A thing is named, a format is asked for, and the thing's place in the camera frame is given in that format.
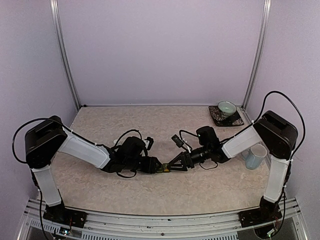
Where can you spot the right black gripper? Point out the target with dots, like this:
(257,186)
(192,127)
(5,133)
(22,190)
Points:
(187,160)

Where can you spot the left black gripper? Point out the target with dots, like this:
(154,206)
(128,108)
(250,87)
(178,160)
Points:
(152,160)

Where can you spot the green pill organizer box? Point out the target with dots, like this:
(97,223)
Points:
(165,168)

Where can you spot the white pill bottle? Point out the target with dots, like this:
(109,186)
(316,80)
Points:
(117,142)

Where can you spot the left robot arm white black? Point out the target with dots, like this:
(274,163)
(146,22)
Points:
(51,136)

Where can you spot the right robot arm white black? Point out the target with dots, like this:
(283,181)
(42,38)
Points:
(269,129)

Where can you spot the black patterned tray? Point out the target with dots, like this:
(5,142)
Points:
(220,120)

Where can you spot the pale green bowl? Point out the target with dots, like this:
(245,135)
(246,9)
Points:
(227,108)

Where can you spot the light blue mug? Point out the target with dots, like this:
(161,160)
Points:
(254,156)

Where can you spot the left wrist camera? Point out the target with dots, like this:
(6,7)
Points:
(149,141)

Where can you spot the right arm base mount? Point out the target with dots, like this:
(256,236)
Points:
(254,217)

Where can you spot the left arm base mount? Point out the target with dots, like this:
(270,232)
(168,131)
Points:
(65,216)

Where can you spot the front aluminium rail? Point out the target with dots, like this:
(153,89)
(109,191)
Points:
(215,226)

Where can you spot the right aluminium frame post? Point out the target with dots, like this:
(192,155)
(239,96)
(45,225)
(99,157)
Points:
(267,4)

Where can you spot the aluminium frame post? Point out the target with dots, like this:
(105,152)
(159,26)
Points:
(267,4)
(54,6)

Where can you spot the left aluminium frame post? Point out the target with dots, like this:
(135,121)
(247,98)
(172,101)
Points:
(54,6)

